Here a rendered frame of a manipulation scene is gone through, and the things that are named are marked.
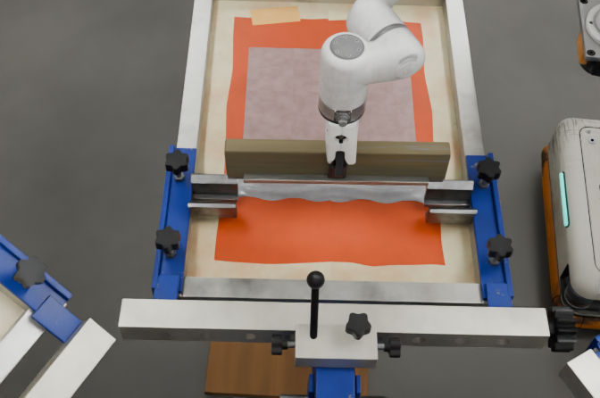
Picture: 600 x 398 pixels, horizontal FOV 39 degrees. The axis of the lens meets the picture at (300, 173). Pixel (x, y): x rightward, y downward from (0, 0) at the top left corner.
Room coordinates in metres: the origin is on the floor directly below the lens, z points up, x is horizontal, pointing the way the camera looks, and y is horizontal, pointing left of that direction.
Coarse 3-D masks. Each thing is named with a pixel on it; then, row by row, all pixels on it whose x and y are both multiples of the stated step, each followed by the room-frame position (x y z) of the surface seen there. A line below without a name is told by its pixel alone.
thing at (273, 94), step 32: (256, 32) 1.30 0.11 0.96; (288, 32) 1.31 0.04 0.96; (320, 32) 1.31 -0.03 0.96; (256, 64) 1.21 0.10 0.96; (288, 64) 1.21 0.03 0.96; (256, 96) 1.12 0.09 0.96; (288, 96) 1.13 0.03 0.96; (256, 128) 1.04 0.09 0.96; (288, 128) 1.05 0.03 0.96; (320, 128) 1.05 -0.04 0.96; (224, 224) 0.82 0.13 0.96; (256, 224) 0.82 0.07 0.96; (288, 224) 0.82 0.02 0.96; (320, 224) 0.82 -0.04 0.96; (224, 256) 0.75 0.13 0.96; (256, 256) 0.75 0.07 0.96; (288, 256) 0.75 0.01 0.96; (320, 256) 0.76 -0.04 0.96
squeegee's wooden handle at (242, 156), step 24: (240, 144) 0.87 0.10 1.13; (264, 144) 0.87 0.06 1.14; (288, 144) 0.87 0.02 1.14; (312, 144) 0.87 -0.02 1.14; (360, 144) 0.87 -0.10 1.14; (384, 144) 0.87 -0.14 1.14; (408, 144) 0.88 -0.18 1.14; (432, 144) 0.88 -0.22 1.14; (240, 168) 0.85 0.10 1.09; (264, 168) 0.85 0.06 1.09; (288, 168) 0.85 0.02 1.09; (312, 168) 0.85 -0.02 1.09; (360, 168) 0.85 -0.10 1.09; (384, 168) 0.86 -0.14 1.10; (408, 168) 0.86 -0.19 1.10; (432, 168) 0.86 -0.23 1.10
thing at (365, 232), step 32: (416, 32) 1.32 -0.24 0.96; (384, 96) 1.14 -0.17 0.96; (416, 96) 1.14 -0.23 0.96; (384, 128) 1.06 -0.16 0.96; (416, 128) 1.06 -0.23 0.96; (352, 224) 0.83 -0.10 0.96; (384, 224) 0.83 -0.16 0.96; (416, 224) 0.83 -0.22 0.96; (352, 256) 0.76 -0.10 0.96; (384, 256) 0.76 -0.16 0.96; (416, 256) 0.77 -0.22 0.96
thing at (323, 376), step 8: (320, 368) 0.51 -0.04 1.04; (328, 368) 0.51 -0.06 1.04; (336, 368) 0.51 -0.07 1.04; (344, 368) 0.51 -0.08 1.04; (352, 368) 0.51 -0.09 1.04; (320, 376) 0.50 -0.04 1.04; (328, 376) 0.50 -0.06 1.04; (336, 376) 0.50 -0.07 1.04; (344, 376) 0.50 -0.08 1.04; (352, 376) 0.50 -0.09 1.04; (320, 384) 0.49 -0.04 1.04; (328, 384) 0.49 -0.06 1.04; (336, 384) 0.49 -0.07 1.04; (344, 384) 0.49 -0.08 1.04; (352, 384) 0.49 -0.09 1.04; (320, 392) 0.47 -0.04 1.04; (328, 392) 0.47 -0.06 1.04; (336, 392) 0.47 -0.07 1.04; (344, 392) 0.47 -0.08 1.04; (352, 392) 0.48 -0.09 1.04
